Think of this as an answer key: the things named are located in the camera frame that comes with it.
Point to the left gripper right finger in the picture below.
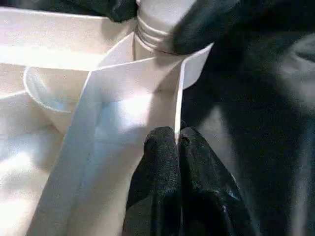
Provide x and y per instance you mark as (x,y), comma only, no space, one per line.
(211,196)

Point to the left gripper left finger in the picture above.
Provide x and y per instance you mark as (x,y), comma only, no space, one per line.
(157,191)

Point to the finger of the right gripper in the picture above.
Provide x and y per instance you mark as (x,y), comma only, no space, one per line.
(120,7)
(211,22)

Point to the white plastic table leg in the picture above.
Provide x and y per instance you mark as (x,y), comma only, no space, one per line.
(157,22)

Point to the white plastic table top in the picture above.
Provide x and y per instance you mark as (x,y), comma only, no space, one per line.
(49,49)

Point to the black plastic mat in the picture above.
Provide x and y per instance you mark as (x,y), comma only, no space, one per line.
(266,147)

